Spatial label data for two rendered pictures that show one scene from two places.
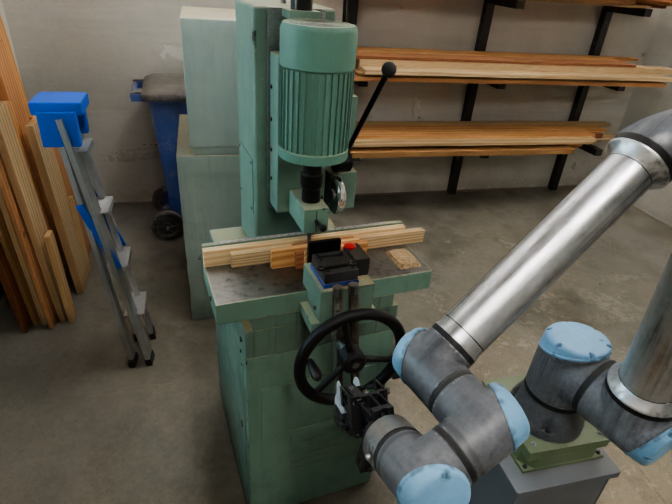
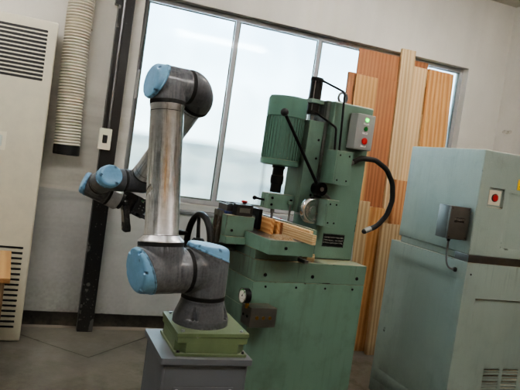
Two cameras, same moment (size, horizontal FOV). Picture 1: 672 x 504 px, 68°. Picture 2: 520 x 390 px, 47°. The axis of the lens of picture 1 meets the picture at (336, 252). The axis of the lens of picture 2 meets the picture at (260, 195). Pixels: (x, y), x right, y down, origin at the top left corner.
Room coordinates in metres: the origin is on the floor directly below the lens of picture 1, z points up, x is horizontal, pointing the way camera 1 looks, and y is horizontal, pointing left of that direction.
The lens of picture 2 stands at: (0.92, -2.61, 1.19)
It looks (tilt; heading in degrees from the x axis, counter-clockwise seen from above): 3 degrees down; 85
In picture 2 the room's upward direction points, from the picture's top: 8 degrees clockwise
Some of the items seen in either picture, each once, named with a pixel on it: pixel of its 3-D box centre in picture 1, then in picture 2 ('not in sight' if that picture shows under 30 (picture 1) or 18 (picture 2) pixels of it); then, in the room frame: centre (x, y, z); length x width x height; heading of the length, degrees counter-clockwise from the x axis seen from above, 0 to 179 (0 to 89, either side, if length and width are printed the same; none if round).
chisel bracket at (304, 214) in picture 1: (308, 212); (277, 203); (1.22, 0.08, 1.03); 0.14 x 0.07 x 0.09; 24
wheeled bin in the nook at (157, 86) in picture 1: (193, 156); not in sight; (3.03, 0.97, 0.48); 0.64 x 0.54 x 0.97; 109
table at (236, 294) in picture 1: (324, 284); (248, 235); (1.11, 0.02, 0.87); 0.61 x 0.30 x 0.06; 114
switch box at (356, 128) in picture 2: not in sight; (360, 131); (1.55, 0.08, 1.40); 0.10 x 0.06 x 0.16; 24
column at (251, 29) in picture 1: (280, 134); (330, 180); (1.47, 0.20, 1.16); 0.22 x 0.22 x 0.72; 24
